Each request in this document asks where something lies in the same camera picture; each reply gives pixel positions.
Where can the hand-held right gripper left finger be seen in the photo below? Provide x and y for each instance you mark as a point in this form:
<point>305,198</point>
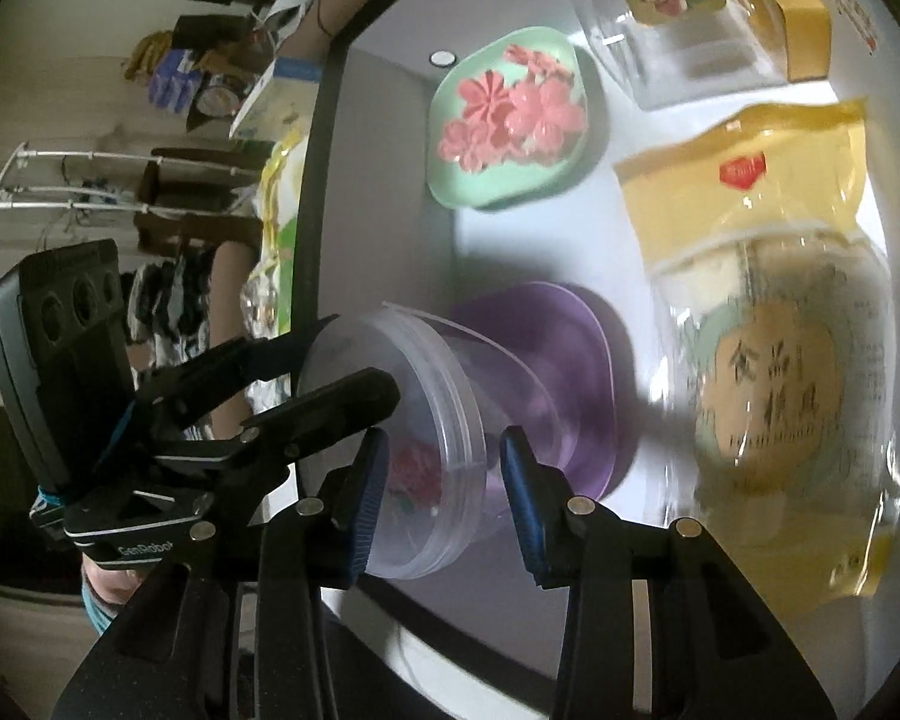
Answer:
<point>364,502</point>

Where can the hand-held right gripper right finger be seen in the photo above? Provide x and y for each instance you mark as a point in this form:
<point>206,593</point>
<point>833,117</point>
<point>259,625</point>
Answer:
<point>523,510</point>

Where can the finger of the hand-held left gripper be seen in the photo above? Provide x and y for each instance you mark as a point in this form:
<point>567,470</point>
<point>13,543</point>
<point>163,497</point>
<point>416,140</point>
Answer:
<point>330,405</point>
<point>217,375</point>

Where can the clear round plastic container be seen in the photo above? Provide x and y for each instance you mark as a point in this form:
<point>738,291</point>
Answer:
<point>450,405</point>

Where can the purple plate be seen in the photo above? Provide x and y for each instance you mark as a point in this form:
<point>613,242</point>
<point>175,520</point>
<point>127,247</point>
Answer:
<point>570,360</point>

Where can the clear bag with round label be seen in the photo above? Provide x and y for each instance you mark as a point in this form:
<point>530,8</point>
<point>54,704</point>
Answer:
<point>780,390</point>

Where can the clear plastic molds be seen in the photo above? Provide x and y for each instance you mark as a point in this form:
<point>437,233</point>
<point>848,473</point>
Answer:
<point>261,304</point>

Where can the pile of clothes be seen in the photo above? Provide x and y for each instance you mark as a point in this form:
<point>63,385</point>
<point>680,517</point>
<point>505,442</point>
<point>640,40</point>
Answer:
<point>172,300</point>

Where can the yellow white plastic bag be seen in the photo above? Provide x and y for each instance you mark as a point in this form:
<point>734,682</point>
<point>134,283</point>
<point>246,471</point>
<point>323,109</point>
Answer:
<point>279,195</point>

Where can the white pole rack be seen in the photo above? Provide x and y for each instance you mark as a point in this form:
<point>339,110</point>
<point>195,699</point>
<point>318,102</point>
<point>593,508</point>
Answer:
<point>120,180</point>

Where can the green plate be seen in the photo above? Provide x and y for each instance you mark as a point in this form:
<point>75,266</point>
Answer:
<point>495,180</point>

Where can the pink flower mold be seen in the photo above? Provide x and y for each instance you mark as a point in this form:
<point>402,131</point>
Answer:
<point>541,60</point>
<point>469,146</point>
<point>486,100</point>
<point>547,114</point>

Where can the stack of blue packages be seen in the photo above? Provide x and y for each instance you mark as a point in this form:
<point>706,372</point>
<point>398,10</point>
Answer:
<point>174,79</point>

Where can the white round sticker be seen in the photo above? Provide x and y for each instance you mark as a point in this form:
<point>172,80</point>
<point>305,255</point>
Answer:
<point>442,58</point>

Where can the white item on sofa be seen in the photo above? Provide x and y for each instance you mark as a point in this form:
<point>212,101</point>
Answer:
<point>291,4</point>

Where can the clear plastic box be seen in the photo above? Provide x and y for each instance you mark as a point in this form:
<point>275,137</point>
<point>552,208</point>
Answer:
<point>682,52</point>

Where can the yellow box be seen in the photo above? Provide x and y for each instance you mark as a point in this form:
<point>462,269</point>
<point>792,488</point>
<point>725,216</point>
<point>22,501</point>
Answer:
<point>795,7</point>

